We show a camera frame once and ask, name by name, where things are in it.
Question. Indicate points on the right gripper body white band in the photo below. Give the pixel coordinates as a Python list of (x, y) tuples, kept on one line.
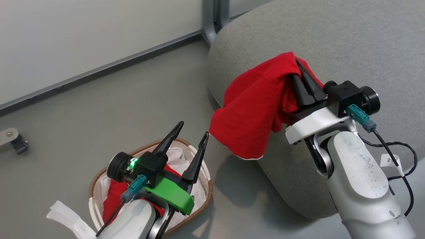
[(312, 122)]

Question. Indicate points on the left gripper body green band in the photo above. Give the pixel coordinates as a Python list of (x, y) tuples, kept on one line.
[(172, 194)]

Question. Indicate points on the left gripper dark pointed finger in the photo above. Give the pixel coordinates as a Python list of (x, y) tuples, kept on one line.
[(196, 162), (169, 139)]

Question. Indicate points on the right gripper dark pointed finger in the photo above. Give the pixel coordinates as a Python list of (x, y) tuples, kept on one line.
[(302, 91), (313, 83)]

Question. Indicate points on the red shirt white hem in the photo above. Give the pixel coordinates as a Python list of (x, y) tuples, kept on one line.
[(255, 106)]

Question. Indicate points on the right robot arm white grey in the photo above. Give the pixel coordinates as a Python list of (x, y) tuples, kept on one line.
[(362, 179)]

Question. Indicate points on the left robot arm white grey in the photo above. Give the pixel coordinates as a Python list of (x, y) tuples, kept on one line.
[(136, 219)]

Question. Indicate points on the woven brown laundry basket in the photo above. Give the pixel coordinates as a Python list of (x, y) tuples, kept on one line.
[(199, 205)]

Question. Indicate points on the grey fabric sofa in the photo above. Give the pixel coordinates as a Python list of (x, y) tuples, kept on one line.
[(348, 43)]

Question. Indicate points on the red garment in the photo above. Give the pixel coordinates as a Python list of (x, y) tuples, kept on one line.
[(114, 199)]

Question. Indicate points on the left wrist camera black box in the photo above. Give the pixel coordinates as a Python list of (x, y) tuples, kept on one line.
[(146, 166)]

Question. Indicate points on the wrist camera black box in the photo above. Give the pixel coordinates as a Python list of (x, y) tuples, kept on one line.
[(146, 166), (348, 96)]

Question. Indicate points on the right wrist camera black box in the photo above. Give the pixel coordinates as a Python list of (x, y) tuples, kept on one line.
[(348, 96)]

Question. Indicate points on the grey wall skirting strip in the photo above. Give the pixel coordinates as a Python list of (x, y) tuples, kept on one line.
[(99, 68)]

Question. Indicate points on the grey metal frame post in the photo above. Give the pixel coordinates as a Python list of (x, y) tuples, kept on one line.
[(211, 20)]

